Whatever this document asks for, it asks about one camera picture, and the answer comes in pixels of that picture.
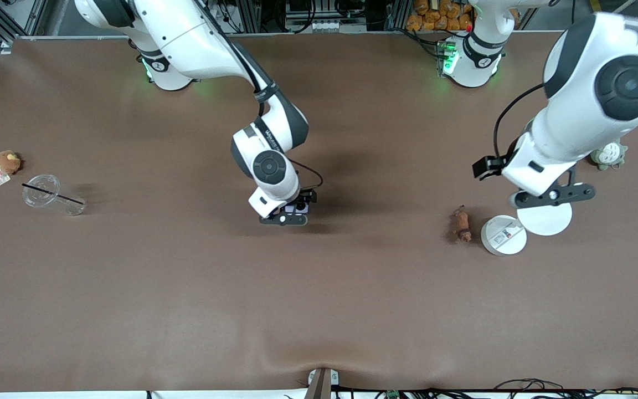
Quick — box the white round labelled box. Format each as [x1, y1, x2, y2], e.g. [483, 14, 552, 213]
[481, 215, 528, 257]

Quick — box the black drinking straw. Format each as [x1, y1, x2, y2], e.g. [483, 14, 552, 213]
[22, 183, 85, 205]

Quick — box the orange plush pile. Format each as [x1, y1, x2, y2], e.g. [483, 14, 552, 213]
[406, 0, 477, 32]

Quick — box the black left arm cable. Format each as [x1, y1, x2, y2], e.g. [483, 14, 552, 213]
[493, 83, 545, 161]

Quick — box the metal table clamp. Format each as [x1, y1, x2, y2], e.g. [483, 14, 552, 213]
[307, 368, 339, 399]

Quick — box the black base cable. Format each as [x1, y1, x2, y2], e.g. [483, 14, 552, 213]
[397, 27, 443, 59]

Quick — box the white round lid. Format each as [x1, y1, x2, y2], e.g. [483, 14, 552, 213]
[517, 202, 573, 237]

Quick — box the clear plastic lidded cup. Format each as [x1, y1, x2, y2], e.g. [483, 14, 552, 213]
[23, 173, 85, 217]

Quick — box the brown bear plush keychain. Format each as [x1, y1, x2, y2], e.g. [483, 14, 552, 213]
[0, 151, 22, 175]

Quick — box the small brown lion statue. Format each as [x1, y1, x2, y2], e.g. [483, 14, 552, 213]
[450, 206, 472, 243]

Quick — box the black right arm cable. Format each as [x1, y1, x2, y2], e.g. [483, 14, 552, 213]
[200, 0, 324, 192]

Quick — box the grey totoro plush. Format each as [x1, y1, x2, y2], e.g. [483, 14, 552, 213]
[590, 141, 629, 171]

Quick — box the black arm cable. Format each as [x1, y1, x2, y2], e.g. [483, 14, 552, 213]
[493, 83, 545, 161]
[200, 0, 324, 192]

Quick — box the aluminium frame post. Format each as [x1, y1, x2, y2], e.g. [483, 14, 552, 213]
[0, 0, 48, 55]

